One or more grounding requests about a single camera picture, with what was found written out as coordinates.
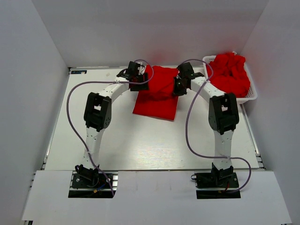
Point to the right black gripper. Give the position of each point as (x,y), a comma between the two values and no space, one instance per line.
(176,91)

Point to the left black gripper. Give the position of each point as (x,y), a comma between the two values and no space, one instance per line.
(143,86)

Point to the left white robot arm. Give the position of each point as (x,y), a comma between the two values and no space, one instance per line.
(98,110)

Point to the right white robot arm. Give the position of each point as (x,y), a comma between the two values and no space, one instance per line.
(223,113)

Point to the red t-shirt pile in basket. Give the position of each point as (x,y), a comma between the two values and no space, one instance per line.
(228,74)

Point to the dark blue table label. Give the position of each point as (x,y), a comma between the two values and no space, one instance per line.
(78,71)

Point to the white plastic laundry basket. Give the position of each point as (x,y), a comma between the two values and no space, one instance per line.
(252,94)

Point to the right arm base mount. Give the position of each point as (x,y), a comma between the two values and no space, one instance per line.
(207,188)

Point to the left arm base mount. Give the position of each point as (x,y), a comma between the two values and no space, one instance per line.
(81,187)

